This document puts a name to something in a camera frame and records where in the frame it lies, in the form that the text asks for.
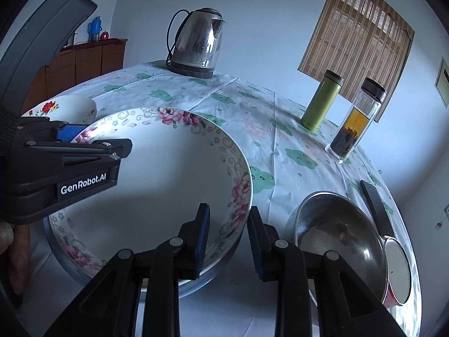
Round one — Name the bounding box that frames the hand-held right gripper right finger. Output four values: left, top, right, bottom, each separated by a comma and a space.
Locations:
246, 206, 407, 337

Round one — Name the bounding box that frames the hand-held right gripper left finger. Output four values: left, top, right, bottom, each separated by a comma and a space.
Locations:
44, 203, 211, 337

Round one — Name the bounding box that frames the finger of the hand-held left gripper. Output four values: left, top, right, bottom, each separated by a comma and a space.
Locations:
45, 119, 93, 143
24, 138, 133, 164

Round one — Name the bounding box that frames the white bowl with red flowers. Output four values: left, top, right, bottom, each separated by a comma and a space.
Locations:
20, 95, 98, 125

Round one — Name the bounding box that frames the large floral porcelain bowl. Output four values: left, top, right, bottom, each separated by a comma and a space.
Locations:
47, 106, 253, 278

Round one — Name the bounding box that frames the steel bowl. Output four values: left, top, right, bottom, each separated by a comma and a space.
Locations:
283, 191, 390, 327

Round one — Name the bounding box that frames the red plastic bowl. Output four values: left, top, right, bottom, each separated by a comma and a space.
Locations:
382, 237, 413, 309

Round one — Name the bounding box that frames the person's left hand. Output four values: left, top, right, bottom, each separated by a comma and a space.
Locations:
0, 222, 30, 297

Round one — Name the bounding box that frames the brown wooden cabinet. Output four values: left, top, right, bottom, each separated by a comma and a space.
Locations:
21, 38, 127, 111

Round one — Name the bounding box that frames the blue water bottle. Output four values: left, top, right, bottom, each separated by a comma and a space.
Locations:
87, 16, 103, 42

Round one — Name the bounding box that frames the black kettle base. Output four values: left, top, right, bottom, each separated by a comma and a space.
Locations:
166, 60, 215, 79

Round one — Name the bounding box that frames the black smartphone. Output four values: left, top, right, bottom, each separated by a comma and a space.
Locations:
360, 180, 395, 238

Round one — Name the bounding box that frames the green thermos bottle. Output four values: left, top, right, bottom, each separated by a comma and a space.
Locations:
300, 69, 344, 130

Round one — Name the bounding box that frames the glass tea bottle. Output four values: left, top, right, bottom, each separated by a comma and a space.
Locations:
324, 77, 387, 164

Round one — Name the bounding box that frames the steel electric kettle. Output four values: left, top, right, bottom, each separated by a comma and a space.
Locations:
166, 7, 225, 72

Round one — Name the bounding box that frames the bamboo window blind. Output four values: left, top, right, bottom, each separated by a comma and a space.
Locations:
297, 0, 415, 123

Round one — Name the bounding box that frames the green framed wall panel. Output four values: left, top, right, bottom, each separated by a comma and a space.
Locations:
434, 56, 449, 109

